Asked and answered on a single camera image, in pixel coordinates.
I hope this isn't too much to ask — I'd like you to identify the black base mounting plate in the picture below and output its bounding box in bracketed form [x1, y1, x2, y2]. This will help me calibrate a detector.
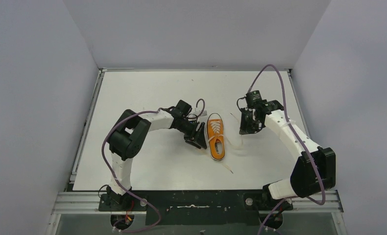
[98, 189, 279, 226]

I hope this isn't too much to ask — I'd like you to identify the aluminium front rail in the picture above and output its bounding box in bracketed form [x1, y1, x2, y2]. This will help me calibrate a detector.
[52, 190, 343, 215]

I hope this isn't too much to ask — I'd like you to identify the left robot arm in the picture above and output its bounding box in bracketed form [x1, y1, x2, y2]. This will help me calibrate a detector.
[101, 100, 207, 209]

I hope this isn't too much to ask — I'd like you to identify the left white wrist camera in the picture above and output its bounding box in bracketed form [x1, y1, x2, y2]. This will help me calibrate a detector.
[193, 109, 208, 117]

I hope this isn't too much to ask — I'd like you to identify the aluminium right table rail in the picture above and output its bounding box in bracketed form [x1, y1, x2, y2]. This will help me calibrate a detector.
[287, 69, 311, 137]

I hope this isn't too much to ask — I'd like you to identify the orange canvas sneaker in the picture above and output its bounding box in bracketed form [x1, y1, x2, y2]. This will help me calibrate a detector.
[206, 113, 225, 161]

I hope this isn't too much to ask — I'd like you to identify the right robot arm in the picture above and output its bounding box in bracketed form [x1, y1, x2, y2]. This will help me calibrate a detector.
[239, 90, 336, 209]

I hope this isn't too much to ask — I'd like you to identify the cream shoelace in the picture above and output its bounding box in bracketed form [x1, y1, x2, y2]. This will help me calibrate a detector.
[205, 115, 243, 174]

